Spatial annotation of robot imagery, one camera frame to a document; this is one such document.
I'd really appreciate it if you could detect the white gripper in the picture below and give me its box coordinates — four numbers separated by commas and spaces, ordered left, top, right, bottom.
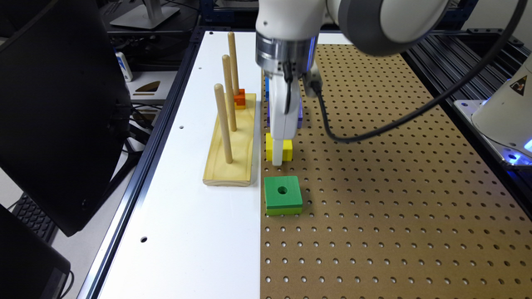
267, 73, 301, 166

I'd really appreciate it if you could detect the black keyboard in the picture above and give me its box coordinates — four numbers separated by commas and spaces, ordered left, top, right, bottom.
12, 194, 57, 244

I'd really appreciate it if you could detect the brown pegboard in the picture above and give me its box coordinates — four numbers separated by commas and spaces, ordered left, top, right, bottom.
260, 44, 531, 299

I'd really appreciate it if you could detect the black computer monitor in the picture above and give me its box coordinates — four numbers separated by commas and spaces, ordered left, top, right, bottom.
1, 0, 131, 236

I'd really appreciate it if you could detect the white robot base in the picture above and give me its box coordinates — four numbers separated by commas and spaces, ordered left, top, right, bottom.
454, 58, 531, 169

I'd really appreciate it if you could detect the yellow wooden block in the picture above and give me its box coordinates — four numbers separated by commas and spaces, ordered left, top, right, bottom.
265, 133, 293, 161

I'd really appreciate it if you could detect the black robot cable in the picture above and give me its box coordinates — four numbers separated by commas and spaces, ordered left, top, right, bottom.
283, 0, 529, 145

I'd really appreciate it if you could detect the orange wooden block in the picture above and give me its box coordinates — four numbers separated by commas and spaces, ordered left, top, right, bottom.
234, 89, 246, 110

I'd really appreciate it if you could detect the white blue small device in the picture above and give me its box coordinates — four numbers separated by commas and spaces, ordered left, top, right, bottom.
116, 51, 133, 82

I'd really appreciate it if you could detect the back wooden peg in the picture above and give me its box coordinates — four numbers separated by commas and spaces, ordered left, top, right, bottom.
228, 32, 240, 96

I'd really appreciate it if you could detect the wooden peg base board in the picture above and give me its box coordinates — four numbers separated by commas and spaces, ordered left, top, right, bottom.
203, 93, 256, 187

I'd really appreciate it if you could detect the front wooden peg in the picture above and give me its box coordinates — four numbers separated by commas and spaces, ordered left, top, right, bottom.
214, 83, 233, 164

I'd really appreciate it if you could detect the wooden peg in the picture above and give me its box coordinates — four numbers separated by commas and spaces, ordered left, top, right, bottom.
228, 32, 240, 96
222, 55, 237, 132
214, 83, 233, 164

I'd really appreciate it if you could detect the green wooden block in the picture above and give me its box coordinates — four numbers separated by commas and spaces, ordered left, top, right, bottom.
264, 176, 303, 216

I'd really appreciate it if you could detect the silver monitor stand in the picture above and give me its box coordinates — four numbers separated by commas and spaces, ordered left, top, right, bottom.
110, 0, 180, 29

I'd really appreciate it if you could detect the middle wooden peg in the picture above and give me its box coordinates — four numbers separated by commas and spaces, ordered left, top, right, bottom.
222, 55, 237, 132

